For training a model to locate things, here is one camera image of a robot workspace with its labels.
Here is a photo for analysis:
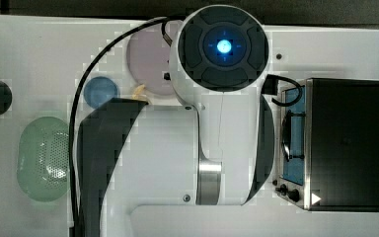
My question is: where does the blue bowl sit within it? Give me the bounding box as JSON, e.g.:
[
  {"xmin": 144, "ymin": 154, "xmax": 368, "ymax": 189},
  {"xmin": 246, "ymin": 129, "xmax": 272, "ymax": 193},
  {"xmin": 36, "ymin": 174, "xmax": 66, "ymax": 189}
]
[{"xmin": 84, "ymin": 76, "xmax": 119, "ymax": 109}]

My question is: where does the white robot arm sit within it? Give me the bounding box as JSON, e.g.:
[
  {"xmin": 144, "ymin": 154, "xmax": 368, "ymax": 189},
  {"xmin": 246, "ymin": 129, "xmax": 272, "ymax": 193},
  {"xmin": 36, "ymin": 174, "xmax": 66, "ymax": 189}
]
[{"xmin": 72, "ymin": 5, "xmax": 274, "ymax": 237}]

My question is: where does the yellow plush banana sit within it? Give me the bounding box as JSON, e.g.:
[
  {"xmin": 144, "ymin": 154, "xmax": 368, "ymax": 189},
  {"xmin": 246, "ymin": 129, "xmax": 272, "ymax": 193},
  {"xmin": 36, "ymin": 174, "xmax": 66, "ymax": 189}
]
[{"xmin": 131, "ymin": 84, "xmax": 150, "ymax": 103}]

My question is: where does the green perforated strainer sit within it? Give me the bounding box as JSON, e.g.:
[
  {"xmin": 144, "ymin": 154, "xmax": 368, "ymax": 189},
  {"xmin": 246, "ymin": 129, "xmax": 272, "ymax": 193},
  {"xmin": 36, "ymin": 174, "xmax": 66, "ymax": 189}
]
[{"xmin": 17, "ymin": 117, "xmax": 69, "ymax": 202}]

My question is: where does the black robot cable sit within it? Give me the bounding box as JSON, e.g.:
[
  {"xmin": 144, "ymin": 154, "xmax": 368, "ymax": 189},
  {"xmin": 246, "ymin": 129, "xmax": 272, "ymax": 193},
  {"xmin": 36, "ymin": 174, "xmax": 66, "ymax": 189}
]
[{"xmin": 68, "ymin": 16, "xmax": 179, "ymax": 237}]

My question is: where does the lilac round plate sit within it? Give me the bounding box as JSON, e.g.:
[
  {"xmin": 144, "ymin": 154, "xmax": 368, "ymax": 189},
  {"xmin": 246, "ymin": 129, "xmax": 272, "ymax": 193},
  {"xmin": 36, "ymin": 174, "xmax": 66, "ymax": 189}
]
[{"xmin": 126, "ymin": 25, "xmax": 174, "ymax": 96}]

